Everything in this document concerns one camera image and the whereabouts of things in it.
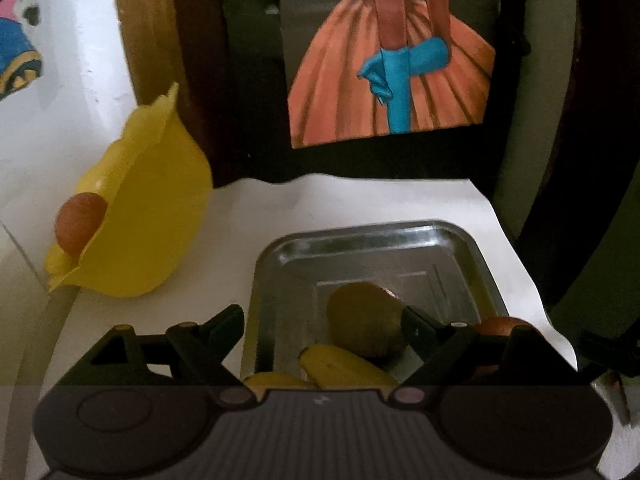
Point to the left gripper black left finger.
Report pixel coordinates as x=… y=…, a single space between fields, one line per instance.
x=200 y=350

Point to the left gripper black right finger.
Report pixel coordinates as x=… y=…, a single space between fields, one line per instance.
x=456 y=355

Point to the cherry tomato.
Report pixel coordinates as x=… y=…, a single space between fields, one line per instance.
x=499 y=326

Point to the short yellow banana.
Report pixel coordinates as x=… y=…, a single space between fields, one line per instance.
x=261 y=383

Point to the large brown kiwi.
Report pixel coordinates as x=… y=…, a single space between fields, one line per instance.
x=365 y=319

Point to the long yellow banana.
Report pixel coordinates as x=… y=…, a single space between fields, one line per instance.
x=332 y=367

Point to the red apple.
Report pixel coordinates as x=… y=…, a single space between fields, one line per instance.
x=77 y=221

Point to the yellow plastic colander bowl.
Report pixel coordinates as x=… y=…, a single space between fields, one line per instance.
x=157 y=182

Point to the dark cabinet door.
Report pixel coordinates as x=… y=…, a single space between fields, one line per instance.
x=505 y=154

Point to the orange dress lady poster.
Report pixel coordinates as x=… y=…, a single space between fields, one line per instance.
x=378 y=67

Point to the brown wooden door frame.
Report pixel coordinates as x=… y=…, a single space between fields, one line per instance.
x=177 y=42

